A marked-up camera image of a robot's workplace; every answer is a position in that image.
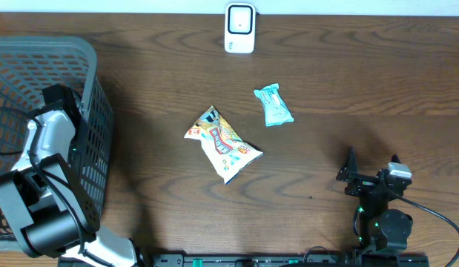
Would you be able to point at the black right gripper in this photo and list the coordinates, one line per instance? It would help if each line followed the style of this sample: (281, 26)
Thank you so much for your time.
(351, 171)

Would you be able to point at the teal wet wipes pack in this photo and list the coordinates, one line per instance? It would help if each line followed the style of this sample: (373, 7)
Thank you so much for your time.
(275, 110)

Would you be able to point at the yellow snack chip bag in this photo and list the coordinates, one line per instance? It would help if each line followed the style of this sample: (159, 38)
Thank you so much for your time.
(227, 152)

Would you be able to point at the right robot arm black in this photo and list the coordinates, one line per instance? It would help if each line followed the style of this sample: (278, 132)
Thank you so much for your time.
(381, 229)

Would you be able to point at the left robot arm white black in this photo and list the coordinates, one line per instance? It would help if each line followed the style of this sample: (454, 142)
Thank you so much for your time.
(44, 203)

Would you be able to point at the white black barcode scanner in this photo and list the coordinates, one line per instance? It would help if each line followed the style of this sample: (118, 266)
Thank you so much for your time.
(240, 27)

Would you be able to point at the grey plastic shopping basket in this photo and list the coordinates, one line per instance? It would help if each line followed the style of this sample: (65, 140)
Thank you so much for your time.
(28, 64)

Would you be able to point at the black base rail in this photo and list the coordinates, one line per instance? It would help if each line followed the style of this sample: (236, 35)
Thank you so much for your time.
(322, 260)

